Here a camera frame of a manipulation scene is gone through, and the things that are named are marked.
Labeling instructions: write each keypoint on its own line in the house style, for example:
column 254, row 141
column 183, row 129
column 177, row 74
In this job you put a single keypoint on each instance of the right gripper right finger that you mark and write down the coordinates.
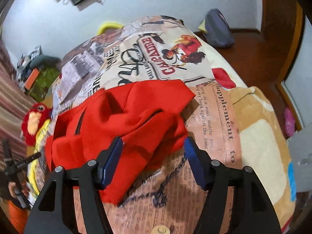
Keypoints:
column 252, row 210

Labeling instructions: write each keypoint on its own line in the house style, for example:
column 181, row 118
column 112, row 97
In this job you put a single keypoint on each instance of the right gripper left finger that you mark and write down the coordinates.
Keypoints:
column 54, row 210

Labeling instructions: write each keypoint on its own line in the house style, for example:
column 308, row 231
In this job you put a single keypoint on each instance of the red zip jacket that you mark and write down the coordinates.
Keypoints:
column 146, row 115

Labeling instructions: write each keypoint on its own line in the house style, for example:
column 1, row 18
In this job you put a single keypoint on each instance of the person left hand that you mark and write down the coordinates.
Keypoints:
column 13, row 190

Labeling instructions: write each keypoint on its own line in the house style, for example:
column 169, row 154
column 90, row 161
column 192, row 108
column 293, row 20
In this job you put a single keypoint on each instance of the yellow printed cloth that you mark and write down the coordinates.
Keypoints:
column 37, row 168

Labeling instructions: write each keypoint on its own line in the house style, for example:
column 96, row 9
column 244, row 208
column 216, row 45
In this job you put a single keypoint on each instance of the red plush bird toy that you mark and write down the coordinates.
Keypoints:
column 33, row 121

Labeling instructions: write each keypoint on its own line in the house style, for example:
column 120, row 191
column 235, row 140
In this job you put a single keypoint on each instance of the striped pink curtain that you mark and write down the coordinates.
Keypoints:
column 14, row 106

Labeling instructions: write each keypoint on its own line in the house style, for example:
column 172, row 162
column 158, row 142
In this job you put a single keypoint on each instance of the white drawer cabinet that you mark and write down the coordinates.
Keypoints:
column 300, row 151

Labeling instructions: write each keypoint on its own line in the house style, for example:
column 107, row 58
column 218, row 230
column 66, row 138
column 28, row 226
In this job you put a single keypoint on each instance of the newspaper print bed cover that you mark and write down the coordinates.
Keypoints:
column 157, row 48

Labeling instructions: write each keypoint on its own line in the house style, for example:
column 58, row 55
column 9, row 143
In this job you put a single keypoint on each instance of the orange box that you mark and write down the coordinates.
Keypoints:
column 31, row 79

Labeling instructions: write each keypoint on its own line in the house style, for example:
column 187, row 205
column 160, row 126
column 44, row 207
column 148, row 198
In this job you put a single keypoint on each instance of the green patterned bag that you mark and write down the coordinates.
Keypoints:
column 43, row 82

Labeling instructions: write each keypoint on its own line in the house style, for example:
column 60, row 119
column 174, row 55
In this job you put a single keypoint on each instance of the dark green pillow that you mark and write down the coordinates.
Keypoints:
column 43, row 60

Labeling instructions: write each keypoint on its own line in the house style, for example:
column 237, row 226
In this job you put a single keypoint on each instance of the yellow foam tube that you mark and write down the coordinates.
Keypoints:
column 109, row 27

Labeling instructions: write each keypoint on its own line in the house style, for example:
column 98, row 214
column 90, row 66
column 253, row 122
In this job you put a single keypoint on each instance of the blue grey backpack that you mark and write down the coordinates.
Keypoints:
column 218, row 33

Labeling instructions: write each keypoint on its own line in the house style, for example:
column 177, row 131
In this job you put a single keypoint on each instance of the brown wooden door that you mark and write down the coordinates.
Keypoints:
column 283, row 23

